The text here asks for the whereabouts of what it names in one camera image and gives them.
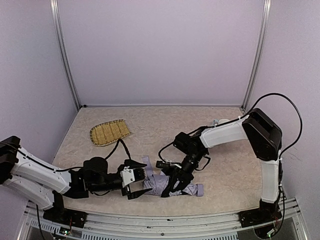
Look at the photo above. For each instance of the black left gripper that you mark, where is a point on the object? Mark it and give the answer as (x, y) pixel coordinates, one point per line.
(119, 180)

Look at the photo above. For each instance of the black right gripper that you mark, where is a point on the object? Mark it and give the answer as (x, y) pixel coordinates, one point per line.
(179, 175)

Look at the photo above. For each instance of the lilac folding umbrella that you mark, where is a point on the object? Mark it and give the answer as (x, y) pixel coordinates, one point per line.
(157, 184)

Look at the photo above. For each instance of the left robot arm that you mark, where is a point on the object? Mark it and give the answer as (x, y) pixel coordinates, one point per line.
(46, 185)

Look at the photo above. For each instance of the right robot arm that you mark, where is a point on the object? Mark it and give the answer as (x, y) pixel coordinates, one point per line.
(254, 132)

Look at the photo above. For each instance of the woven bamboo tray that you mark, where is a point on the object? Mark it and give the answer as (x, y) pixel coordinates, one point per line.
(108, 132)

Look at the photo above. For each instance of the light blue mug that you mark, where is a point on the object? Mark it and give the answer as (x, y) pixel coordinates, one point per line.
(219, 121)

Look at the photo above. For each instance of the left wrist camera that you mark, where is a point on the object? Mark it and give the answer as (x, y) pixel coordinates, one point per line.
(128, 176)

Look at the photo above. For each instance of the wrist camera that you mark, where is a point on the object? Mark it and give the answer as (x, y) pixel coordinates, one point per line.
(166, 165)
(128, 176)

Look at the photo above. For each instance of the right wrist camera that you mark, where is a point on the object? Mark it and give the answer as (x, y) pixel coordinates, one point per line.
(166, 165)

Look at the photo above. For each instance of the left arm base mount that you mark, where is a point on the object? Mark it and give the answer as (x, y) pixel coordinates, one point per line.
(65, 216)

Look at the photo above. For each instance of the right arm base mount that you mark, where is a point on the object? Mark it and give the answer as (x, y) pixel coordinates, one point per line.
(260, 215)

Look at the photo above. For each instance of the aluminium front rail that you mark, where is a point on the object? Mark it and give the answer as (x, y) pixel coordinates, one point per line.
(107, 226)

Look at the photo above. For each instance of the left aluminium corner post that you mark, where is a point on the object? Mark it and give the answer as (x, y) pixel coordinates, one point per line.
(54, 5)

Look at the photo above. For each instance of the aluminium corner post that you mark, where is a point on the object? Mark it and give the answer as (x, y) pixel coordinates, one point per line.
(54, 5)
(258, 53)

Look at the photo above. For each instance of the right aluminium corner post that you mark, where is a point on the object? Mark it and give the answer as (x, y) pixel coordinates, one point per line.
(258, 53)

